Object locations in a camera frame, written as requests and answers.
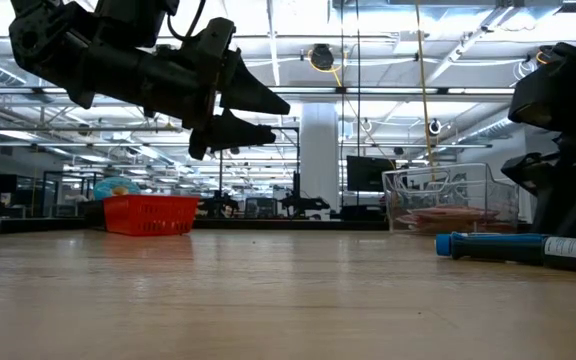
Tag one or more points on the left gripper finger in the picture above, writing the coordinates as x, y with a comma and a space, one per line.
238, 134
250, 95

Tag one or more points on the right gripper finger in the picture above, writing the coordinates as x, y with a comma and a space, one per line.
560, 215

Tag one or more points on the dark blue marker pen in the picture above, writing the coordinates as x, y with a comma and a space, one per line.
498, 247

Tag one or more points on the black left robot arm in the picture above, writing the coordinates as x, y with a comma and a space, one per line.
43, 55

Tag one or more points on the black background robot arm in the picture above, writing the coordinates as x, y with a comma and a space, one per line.
218, 205
295, 202

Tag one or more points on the white building pillar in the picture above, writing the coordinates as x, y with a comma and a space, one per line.
319, 160

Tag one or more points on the clear plastic bin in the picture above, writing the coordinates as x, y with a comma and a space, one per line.
468, 185

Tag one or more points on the red plastic mesh basket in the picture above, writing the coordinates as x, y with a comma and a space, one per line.
150, 215

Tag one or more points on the black monitor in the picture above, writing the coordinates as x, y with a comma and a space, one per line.
365, 174

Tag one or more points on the black plastic basket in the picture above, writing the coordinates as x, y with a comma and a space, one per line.
92, 212

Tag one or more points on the black metal frame rig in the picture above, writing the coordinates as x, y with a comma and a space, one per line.
221, 180

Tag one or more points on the silver ceiling air duct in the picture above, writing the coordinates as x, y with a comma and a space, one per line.
493, 131

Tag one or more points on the black aluminium table frame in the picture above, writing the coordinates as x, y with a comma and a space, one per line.
268, 225

